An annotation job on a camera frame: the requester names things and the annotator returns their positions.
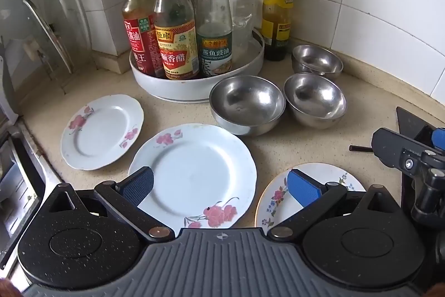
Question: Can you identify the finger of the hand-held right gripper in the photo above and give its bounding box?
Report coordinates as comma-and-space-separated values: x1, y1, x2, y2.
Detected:
415, 125, 445, 153
371, 127, 423, 176

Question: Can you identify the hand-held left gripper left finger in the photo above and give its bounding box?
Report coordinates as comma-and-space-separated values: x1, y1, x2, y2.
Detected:
47, 166, 174, 244

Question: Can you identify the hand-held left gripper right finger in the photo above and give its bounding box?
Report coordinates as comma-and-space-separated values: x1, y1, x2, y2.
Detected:
268, 169, 400, 244

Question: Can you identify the plate with colourful small flowers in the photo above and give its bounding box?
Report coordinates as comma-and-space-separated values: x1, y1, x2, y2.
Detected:
255, 162, 367, 228

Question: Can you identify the large pink flower plate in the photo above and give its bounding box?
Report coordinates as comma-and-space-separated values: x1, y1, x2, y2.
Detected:
128, 123, 258, 231

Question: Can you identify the small pink flower plate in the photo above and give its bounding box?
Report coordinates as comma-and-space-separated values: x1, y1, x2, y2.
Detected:
61, 94, 145, 170

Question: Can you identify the medium stainless steel bowl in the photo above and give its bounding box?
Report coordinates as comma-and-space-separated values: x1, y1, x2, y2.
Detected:
283, 72, 347, 129

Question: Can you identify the large stainless steel bowl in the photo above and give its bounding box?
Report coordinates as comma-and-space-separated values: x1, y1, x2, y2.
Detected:
209, 74, 286, 137

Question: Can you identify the small stainless steel bowl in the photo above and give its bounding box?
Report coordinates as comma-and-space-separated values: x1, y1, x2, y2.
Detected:
291, 45, 344, 81

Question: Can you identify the white two-tier rotating rack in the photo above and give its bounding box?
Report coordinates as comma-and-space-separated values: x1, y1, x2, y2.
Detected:
116, 0, 266, 104

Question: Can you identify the stainless steel sink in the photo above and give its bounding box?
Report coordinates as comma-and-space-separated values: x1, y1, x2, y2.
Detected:
0, 123, 65, 284

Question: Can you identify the yellow cap vinegar bottle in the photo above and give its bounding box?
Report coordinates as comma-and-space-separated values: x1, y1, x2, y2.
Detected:
153, 0, 199, 80

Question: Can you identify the red label soy sauce bottle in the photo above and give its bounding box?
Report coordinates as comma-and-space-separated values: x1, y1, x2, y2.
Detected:
121, 0, 160, 77

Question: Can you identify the purple label sauce bottle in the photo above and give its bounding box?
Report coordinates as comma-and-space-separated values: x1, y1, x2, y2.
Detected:
195, 0, 233, 77

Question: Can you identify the green label sauce bottle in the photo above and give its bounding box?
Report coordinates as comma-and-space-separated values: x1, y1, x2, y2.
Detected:
261, 0, 294, 62

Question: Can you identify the glass lid with white knob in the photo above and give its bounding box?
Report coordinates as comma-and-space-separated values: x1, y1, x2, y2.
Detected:
23, 0, 74, 75

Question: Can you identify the clear plastic bag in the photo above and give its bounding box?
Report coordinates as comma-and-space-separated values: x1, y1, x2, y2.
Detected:
222, 0, 263, 64

